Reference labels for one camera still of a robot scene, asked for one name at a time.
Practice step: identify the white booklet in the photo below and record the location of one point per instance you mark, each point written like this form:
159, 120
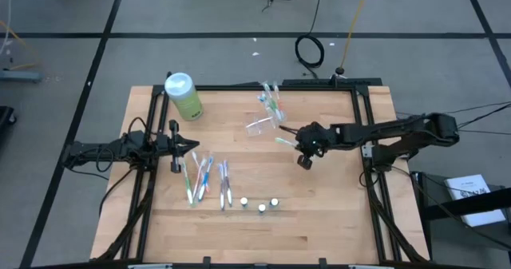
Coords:
475, 201

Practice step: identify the black floor object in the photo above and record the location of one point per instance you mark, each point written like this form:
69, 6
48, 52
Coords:
7, 116

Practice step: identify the black aluminium table frame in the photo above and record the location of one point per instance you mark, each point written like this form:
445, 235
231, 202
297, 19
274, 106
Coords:
223, 88

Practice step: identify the dark grey side cart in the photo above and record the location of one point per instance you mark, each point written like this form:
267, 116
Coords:
443, 241

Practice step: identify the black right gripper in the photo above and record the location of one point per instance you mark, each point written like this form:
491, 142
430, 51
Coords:
315, 139

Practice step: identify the green disinfecting wipes canister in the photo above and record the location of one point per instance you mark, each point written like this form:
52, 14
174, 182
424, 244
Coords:
185, 101

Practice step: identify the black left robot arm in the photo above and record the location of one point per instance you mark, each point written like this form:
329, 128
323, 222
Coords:
92, 149

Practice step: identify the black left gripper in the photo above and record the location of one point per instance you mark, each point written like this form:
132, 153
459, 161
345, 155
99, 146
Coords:
167, 145

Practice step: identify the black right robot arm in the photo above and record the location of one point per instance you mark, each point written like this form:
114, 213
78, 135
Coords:
399, 131

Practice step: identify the grey blue floor base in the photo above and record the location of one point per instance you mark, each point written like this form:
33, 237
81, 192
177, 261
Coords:
20, 76

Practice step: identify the clear plastic toothbrush holder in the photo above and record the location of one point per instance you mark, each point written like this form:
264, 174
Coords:
259, 127

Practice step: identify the silver aluminium bar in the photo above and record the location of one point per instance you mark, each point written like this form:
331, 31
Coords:
149, 266
371, 266

